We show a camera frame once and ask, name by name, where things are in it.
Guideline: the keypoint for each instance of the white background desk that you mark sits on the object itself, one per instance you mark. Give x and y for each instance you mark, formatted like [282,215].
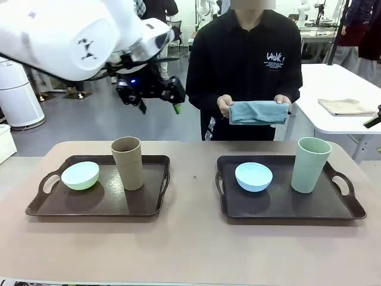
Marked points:
[315,31]

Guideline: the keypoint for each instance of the black slanted pole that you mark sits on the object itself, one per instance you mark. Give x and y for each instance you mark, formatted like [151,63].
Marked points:
[337,32]

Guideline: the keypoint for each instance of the person's left forearm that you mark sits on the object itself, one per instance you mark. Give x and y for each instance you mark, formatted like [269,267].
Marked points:
[294,93]

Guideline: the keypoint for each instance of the person's right forearm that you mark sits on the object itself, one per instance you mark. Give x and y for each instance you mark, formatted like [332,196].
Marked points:
[202,101]

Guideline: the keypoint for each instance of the tall brown cup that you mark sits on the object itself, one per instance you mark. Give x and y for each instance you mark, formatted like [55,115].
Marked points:
[131,169]

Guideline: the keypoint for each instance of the white side table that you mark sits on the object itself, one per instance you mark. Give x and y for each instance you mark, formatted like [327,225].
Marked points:
[327,83]

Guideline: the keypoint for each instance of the light blue bowl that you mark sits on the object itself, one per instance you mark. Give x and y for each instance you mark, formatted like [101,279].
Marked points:
[253,178]

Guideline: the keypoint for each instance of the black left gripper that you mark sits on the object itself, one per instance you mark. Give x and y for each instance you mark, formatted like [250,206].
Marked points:
[149,88]

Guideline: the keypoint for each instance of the blue cloth mat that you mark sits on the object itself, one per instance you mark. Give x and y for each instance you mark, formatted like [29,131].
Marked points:
[256,114]

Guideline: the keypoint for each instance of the bystander in dark red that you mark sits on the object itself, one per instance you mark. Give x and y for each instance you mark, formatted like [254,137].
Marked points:
[351,35]

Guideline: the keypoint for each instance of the tall light green cup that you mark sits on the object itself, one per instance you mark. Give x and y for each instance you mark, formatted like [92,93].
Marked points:
[309,172]

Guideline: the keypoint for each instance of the person in black shirt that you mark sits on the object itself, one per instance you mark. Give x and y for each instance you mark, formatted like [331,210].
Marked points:
[238,59]

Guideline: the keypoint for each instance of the person's left hand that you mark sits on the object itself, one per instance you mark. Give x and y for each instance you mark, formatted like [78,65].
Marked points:
[282,99]

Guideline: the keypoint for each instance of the white box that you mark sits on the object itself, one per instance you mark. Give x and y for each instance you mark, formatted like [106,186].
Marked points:
[6,143]

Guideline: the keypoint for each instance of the light green bowl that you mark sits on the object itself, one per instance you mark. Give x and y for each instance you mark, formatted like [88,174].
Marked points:
[80,178]

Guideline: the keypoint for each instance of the bystander in black top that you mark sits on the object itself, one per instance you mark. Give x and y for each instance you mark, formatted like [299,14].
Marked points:
[160,7]

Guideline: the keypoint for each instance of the person's right hand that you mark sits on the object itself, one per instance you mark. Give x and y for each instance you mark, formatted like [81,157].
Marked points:
[224,104]

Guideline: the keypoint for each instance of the beige cloth mat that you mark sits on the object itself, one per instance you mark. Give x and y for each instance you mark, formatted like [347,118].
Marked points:
[345,107]

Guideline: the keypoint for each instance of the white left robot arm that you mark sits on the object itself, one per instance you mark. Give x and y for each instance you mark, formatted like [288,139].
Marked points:
[59,35]

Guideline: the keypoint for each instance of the small white background robot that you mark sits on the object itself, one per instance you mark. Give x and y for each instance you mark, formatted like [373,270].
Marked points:
[303,12]

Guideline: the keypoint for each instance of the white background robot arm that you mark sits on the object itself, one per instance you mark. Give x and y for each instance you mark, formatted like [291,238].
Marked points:
[205,9]

